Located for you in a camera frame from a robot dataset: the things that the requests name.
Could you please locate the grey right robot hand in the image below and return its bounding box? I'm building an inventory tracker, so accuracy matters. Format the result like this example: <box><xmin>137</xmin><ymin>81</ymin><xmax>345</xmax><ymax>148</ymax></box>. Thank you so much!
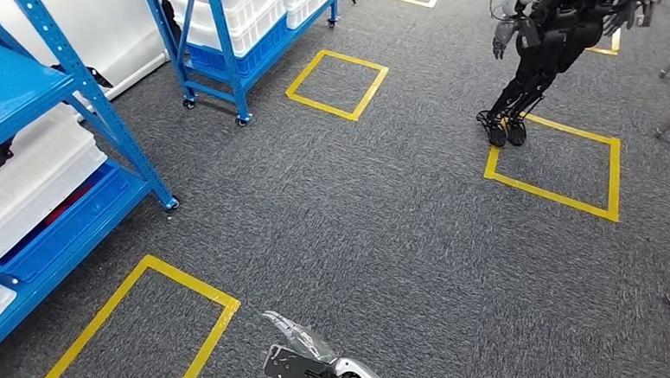
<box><xmin>259</xmin><ymin>311</ymin><xmax>340</xmax><ymax>364</ymax></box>

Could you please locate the blue wheeled shelf rack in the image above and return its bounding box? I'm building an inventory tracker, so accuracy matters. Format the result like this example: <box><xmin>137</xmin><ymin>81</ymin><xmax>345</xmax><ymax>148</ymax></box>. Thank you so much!
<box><xmin>125</xmin><ymin>0</ymin><xmax>362</xmax><ymax>135</ymax></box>

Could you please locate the black ribbed plastic part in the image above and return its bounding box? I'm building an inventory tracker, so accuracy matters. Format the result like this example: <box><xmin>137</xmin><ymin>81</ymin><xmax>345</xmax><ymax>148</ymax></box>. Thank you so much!
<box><xmin>50</xmin><ymin>63</ymin><xmax>115</xmax><ymax>90</ymax></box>

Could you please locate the blue metal shelf rack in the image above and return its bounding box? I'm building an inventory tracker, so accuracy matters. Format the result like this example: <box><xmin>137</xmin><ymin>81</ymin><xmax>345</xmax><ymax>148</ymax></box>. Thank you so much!
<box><xmin>0</xmin><ymin>0</ymin><xmax>191</xmax><ymax>378</ymax></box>

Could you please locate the red plastic item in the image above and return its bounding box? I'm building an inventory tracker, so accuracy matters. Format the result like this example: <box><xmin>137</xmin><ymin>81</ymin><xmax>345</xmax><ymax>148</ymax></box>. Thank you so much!
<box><xmin>39</xmin><ymin>181</ymin><xmax>93</xmax><ymax>229</ymax></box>

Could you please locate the white car with red stripe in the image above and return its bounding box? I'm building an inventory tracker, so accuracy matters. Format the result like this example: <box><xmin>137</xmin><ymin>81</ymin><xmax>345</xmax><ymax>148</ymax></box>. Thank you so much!
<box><xmin>0</xmin><ymin>0</ymin><xmax>187</xmax><ymax>107</ymax></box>

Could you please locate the black humanoid robot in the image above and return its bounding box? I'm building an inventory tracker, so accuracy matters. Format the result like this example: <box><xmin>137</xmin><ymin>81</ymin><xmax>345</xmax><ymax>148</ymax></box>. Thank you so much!
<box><xmin>474</xmin><ymin>0</ymin><xmax>661</xmax><ymax>157</ymax></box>

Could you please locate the pale wrist camera on bracket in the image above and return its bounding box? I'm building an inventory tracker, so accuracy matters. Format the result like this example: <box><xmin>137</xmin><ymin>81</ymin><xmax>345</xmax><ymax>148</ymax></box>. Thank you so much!
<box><xmin>262</xmin><ymin>343</ymin><xmax>336</xmax><ymax>378</ymax></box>

